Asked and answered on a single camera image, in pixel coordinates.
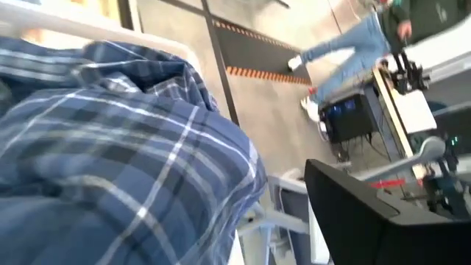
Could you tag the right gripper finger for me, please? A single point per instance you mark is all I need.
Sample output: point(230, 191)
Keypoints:
point(368, 235)

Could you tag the blue plaid shirt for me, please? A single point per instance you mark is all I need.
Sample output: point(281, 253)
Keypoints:
point(110, 147)

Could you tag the wooden workstation table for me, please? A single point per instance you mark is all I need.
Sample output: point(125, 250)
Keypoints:
point(395, 121)

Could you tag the black computer box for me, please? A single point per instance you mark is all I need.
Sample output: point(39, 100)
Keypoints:
point(349, 119)

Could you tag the person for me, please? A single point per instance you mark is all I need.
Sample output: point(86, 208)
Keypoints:
point(353, 48)

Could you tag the black hazard-striped floor mat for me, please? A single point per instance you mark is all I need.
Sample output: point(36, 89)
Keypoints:
point(257, 51)

